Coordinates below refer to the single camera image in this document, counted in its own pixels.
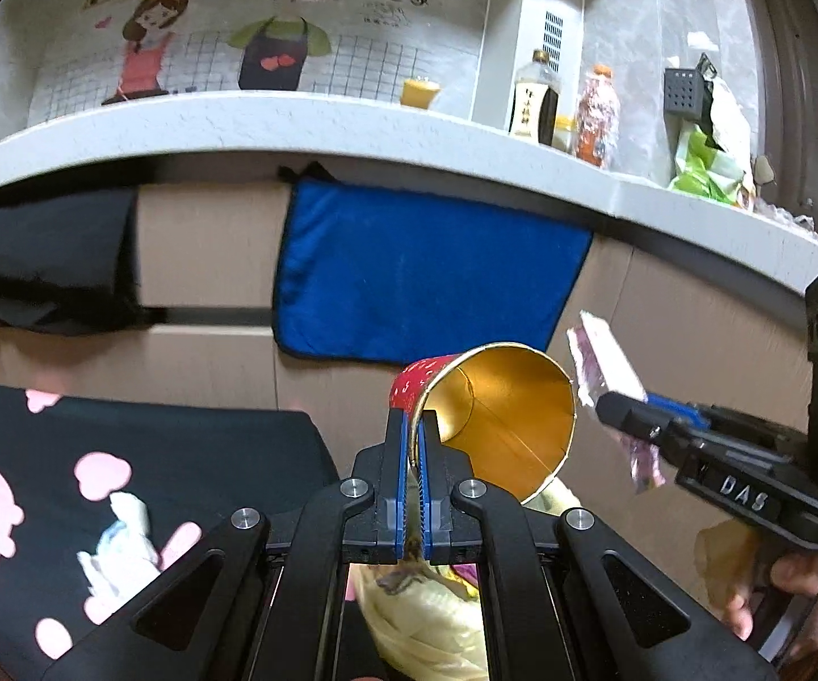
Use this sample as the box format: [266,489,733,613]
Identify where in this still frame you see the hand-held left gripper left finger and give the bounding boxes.
[43,407,411,681]

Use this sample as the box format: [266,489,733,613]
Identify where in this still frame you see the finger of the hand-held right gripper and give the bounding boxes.
[593,392,695,470]
[644,393,719,428]

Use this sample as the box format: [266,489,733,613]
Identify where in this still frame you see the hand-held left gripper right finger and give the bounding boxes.
[419,422,779,681]

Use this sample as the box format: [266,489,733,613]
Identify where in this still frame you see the pink purple snack packet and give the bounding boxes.
[566,310,666,496]

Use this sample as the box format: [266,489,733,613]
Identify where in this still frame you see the red paper cup gold inside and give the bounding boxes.
[389,344,578,506]

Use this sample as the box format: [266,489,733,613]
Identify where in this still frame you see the beige plastic bag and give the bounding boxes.
[352,478,761,681]

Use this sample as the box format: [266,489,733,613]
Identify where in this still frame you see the person's right hand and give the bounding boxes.
[725,553,818,644]

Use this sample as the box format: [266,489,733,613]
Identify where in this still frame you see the blue hanging cloth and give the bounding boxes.
[271,179,594,365]

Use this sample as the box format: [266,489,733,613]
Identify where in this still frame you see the green white plastic bags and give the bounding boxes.
[667,78,759,211]

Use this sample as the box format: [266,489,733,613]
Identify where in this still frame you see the white crumpled tissue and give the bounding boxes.
[77,493,163,608]

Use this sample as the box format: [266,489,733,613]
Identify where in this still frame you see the orange drink bottle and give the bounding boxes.
[577,64,622,170]

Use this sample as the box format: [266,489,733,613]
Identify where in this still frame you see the brown cardboard panel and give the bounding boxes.
[0,180,817,505]

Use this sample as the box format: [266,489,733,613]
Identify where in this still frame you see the black perforated holder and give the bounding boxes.
[663,54,719,123]

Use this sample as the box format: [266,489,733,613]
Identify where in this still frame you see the dark sauce bottle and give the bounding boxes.
[507,49,561,147]

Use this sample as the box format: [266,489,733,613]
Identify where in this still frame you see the black blanket with pink print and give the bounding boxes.
[0,383,342,681]

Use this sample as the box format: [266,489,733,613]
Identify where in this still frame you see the grey stone counter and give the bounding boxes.
[0,89,818,299]

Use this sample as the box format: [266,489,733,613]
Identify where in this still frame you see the small yellow cup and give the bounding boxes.
[401,75,442,110]

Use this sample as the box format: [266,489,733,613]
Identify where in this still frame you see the white vented pipe cover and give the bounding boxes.
[471,0,587,137]

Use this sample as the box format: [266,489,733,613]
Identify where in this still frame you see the black hanging cloth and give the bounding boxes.
[0,184,170,336]

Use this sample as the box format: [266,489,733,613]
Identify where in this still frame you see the cartoon wall poster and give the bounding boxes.
[45,0,492,113]

